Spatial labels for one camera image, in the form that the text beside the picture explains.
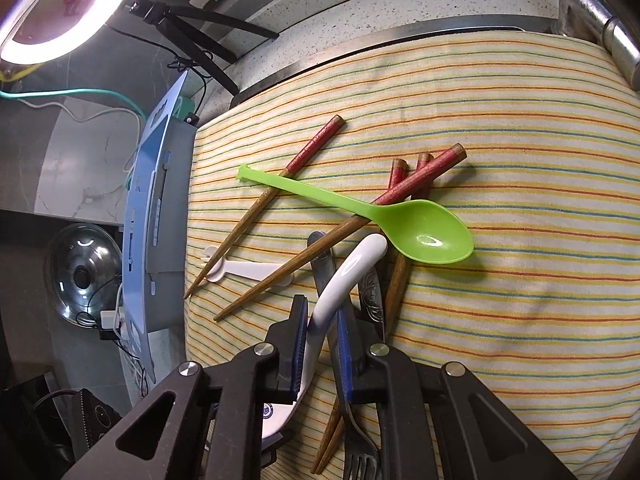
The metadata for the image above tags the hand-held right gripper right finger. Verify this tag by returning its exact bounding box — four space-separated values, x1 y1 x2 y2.
336 305 581 480

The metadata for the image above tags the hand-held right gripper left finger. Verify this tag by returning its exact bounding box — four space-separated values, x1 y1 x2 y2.
60 295 308 480

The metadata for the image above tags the white ceramic spoon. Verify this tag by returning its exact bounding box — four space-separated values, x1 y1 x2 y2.
260 233 388 453

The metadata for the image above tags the metal fork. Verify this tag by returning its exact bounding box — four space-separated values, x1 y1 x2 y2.
306 231 381 480

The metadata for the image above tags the red-topped wooden chopstick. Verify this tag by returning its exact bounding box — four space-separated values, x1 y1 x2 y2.
184 115 347 301
311 158 416 476
214 143 468 323
315 151 436 478

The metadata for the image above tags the small white plastic fork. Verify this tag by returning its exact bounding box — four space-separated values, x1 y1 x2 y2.
199 246 293 283

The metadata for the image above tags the green plastic spoon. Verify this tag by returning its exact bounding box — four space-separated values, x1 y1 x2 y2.
237 163 475 265

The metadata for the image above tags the striped yellow cloth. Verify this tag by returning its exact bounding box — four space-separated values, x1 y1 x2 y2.
182 30 640 480

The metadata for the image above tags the black appliance with dials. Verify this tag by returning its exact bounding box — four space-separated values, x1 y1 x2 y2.
70 387 123 456

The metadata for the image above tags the blue grey utensil holder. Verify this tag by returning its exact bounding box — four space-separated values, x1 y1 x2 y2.
121 70 198 386

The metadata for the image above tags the steel pot lid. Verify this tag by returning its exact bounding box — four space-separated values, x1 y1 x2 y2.
47 222 123 328

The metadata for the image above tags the black tripod stand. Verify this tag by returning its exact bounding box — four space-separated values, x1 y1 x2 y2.
122 0 281 96

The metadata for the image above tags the metal pipe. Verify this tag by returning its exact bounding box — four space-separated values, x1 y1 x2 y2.
567 0 640 96

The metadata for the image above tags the white cable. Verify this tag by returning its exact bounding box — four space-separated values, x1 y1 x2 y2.
20 99 143 181

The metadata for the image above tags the teal cable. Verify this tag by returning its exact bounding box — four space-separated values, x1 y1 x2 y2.
0 87 148 121

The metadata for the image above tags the ring light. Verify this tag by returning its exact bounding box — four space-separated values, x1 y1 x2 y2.
0 0 138 66

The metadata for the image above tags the yellow cable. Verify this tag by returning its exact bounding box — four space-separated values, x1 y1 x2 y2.
0 62 41 83

